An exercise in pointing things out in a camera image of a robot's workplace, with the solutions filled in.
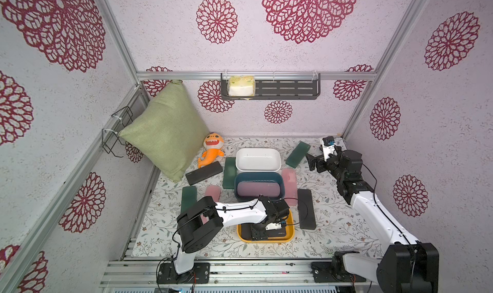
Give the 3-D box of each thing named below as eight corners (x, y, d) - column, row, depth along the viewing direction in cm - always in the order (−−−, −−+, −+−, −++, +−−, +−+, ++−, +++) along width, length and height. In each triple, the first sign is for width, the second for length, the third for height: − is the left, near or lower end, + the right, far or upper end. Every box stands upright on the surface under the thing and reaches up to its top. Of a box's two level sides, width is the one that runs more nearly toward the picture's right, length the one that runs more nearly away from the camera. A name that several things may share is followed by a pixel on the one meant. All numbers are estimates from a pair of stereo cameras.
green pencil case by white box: (223, 193, 98) (222, 187, 93) (225, 162, 111) (225, 155, 106) (235, 193, 98) (235, 187, 93) (236, 162, 111) (236, 155, 106)
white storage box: (235, 178, 104) (235, 171, 100) (236, 153, 115) (236, 146, 111) (282, 178, 104) (283, 171, 100) (278, 153, 115) (280, 146, 111)
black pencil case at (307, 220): (299, 228, 87) (301, 226, 85) (296, 190, 99) (297, 188, 97) (314, 230, 87) (316, 228, 85) (309, 191, 99) (310, 189, 97)
